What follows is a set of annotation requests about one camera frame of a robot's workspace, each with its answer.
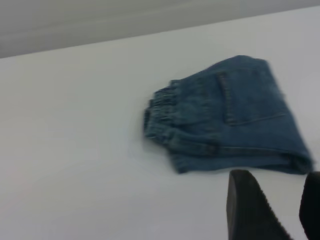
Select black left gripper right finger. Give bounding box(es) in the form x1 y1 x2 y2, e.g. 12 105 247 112
299 171 320 240

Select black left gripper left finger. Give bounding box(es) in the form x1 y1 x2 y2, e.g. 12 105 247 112
226 169 295 240

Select blue denim shorts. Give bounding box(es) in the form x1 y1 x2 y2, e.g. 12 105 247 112
142 54 315 176

